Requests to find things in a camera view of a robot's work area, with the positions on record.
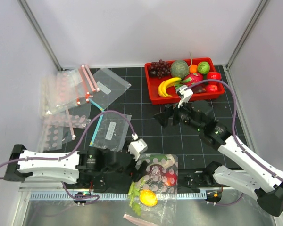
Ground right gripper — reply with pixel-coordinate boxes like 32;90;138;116
154;96;203;132

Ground orange zipper bag stack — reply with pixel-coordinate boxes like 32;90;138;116
40;65;100;117

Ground dark purple grapes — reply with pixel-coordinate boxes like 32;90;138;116
149;59;171;79

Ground green chili pepper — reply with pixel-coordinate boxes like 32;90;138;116
146;154;169;163

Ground red textured fruit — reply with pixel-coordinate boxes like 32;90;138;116
165;172;177;186

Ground yellow banana bunch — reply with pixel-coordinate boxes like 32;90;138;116
158;77;182;97

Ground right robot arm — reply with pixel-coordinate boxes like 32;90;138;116
154;100;283;217

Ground green celery stalk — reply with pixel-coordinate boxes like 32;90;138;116
127;160;176;216

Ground green cantaloupe melon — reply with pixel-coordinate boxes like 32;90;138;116
170;60;189;79

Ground yellow lemon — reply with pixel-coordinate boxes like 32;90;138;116
139;190;158;207

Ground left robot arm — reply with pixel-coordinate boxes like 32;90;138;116
3;140;148;188

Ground dark red apple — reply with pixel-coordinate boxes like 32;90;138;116
192;85;206;94

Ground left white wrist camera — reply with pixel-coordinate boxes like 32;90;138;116
128;139;148;161

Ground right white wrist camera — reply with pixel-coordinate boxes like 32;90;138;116
176;85;193;108

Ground pink dotted zip bag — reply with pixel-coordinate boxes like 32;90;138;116
123;153;178;226

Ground pink dragon fruit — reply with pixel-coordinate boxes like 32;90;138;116
180;73;203;86

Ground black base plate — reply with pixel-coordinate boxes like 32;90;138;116
66;169;221;194

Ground red tomato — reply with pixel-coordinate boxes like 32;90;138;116
205;84;218;93

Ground green leafy cabbage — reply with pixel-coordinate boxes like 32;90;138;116
197;61;210;75

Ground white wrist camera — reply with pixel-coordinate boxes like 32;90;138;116
128;139;148;161
176;85;193;108

